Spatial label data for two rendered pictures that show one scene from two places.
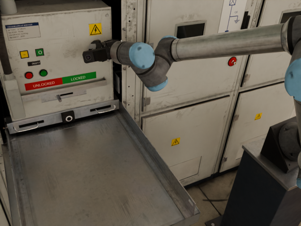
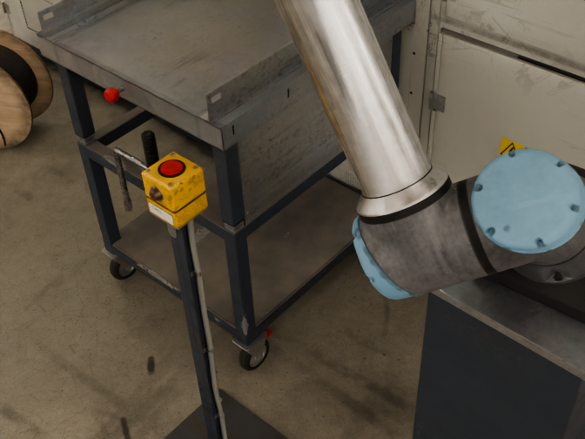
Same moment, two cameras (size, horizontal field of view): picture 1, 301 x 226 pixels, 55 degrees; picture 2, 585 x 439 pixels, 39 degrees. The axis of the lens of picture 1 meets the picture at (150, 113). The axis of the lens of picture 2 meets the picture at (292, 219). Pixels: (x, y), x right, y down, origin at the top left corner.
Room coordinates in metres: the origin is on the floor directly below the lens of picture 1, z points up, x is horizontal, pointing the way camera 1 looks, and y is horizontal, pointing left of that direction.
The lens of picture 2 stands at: (0.37, -1.51, 1.80)
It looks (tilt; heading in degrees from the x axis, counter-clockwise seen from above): 42 degrees down; 72
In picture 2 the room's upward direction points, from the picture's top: 3 degrees counter-clockwise
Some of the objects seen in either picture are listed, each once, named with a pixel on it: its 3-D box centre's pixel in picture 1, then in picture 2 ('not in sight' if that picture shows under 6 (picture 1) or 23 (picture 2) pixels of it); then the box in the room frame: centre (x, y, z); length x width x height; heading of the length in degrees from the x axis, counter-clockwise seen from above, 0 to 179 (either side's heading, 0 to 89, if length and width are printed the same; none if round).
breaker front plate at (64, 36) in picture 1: (60, 68); not in sight; (1.15, 0.41, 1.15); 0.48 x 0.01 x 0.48; 119
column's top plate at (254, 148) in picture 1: (286, 157); (547, 274); (1.11, -0.71, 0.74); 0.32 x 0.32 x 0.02; 28
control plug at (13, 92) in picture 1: (14, 96); not in sight; (0.99, 0.56, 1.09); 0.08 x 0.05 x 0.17; 29
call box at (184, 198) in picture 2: not in sight; (175, 190); (0.53, -0.36, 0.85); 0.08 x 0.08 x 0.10; 29
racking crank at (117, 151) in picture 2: not in sight; (137, 174); (0.51, 0.04, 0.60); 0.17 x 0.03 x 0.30; 119
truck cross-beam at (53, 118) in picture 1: (66, 113); not in sight; (1.17, 0.42, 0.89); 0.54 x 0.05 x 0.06; 119
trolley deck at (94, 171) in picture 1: (91, 179); (229, 27); (0.82, 0.23, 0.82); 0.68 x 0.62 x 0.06; 29
